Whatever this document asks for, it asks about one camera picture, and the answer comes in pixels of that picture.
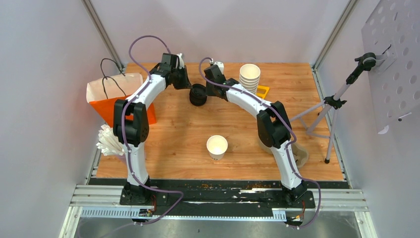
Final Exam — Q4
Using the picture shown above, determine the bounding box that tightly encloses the white paper coffee cup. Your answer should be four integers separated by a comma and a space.
206, 135, 228, 160

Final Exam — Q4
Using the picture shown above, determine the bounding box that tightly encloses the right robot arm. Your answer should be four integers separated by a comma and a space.
202, 64, 307, 207

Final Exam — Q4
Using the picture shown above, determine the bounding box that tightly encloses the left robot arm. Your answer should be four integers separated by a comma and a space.
113, 62, 192, 205

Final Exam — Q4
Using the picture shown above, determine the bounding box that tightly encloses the orange paper takeout bag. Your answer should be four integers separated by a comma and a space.
86, 72, 143, 127

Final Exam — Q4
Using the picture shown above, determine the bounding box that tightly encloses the stack of black lids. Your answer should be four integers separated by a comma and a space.
189, 83, 207, 107

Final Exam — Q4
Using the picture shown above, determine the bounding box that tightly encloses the stack of white paper cups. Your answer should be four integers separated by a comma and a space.
239, 63, 261, 94

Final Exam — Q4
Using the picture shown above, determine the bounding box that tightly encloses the yellow plastic holder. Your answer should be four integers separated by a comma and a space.
256, 85, 270, 99

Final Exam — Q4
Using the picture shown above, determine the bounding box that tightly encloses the pink cup with packets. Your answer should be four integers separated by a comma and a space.
96, 124, 127, 164

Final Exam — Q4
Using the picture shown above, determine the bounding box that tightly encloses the grey tripod stand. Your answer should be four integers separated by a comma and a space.
290, 52, 377, 164

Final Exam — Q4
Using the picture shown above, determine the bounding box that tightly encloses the brown pulp cup carrier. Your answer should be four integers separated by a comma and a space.
258, 139, 309, 169

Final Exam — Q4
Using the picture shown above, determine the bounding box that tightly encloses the white perforated panel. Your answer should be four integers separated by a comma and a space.
361, 0, 420, 134

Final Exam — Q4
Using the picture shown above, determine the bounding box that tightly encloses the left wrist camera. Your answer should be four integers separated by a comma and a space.
160, 53, 185, 69

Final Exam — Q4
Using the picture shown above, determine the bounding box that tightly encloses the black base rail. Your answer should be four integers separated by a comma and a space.
70, 181, 368, 222

